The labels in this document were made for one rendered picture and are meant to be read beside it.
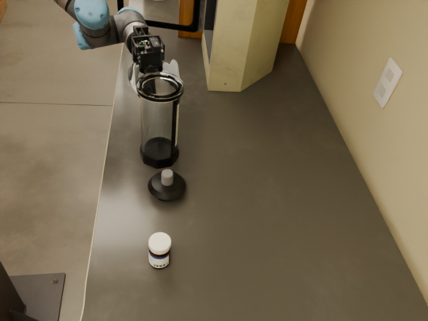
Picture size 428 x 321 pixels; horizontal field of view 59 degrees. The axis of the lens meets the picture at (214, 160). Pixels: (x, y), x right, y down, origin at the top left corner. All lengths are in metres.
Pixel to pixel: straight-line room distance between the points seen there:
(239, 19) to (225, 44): 0.09
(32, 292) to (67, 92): 1.53
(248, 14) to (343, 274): 0.74
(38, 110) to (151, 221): 2.03
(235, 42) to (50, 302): 1.32
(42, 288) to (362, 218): 1.40
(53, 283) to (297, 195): 1.26
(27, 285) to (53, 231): 0.30
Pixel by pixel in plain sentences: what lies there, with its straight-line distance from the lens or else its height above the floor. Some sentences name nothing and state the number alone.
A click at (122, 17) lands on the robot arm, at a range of 1.12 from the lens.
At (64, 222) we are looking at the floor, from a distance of 2.10.
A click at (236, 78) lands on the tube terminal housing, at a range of 1.27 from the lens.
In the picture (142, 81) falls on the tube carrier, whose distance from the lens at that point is 0.90.
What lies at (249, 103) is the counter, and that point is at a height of 0.94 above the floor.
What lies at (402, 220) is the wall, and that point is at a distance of 1.04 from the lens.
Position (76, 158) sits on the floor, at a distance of 2.41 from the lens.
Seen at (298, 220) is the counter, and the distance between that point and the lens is 0.94.
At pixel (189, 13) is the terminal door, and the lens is 1.50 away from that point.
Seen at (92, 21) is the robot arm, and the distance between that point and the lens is 0.96.
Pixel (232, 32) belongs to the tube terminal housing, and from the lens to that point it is 1.19.
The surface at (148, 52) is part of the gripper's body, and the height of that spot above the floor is 1.19.
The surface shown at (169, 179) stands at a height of 1.00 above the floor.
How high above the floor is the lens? 1.65
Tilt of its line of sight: 44 degrees down
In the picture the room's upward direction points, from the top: 9 degrees clockwise
